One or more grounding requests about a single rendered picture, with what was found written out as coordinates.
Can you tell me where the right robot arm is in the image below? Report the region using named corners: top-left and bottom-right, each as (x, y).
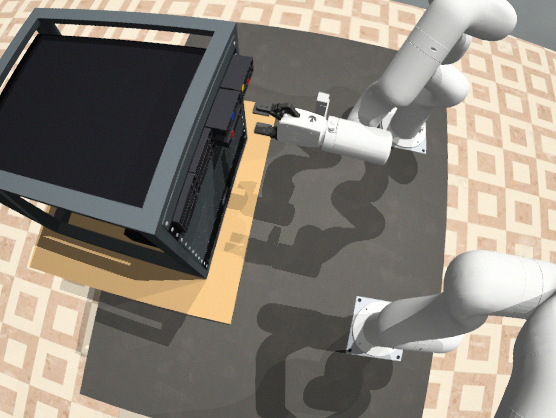
top-left (320, 0), bottom-right (517, 165)

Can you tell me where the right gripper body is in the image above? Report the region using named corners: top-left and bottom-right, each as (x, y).
top-left (277, 108), bottom-right (326, 148)

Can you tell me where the black metal rack frame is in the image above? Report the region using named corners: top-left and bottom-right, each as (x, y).
top-left (0, 8), bottom-right (248, 279)

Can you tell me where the tan flat board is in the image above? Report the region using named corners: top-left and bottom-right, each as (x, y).
top-left (29, 101), bottom-right (276, 324)

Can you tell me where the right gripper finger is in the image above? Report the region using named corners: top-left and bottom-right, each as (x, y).
top-left (254, 122), bottom-right (277, 140)
top-left (252, 101), bottom-right (301, 121)

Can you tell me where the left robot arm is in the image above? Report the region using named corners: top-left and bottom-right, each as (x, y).
top-left (352, 250), bottom-right (556, 418)

